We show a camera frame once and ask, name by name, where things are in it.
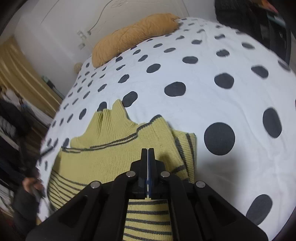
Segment yellow striped knit sweater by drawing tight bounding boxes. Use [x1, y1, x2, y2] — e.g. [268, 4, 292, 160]
[47, 99, 197, 241]

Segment person's left hand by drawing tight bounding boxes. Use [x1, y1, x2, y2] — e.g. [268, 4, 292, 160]
[22, 177, 44, 197]

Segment white polka dot duvet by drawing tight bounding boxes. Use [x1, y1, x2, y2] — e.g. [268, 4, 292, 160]
[38, 18, 295, 240]

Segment beige round plush toy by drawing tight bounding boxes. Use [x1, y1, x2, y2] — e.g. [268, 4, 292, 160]
[74, 62, 83, 74]

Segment mustard yellow pillow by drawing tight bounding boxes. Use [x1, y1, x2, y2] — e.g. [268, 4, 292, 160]
[92, 13, 180, 68]

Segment gold curtain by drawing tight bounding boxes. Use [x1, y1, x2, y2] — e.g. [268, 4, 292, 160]
[1, 36, 62, 118]

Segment black backpack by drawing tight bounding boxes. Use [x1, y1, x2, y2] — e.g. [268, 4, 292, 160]
[214, 0, 273, 38]

